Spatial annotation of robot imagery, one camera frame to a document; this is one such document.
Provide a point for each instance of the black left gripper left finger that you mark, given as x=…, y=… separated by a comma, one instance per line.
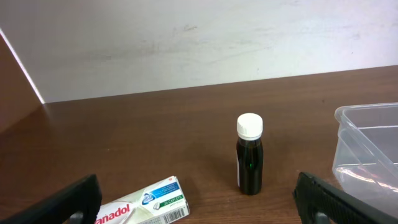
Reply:
x=79, y=202

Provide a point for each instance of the dark bottle white cap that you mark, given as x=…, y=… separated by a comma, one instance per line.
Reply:
x=249, y=153

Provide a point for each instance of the clear plastic container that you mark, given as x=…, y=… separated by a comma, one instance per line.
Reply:
x=365, y=163

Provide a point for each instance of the white Panadol medicine box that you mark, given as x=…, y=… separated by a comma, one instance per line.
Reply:
x=160, y=203

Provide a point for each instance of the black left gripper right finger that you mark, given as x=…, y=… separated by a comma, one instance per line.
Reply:
x=319, y=202

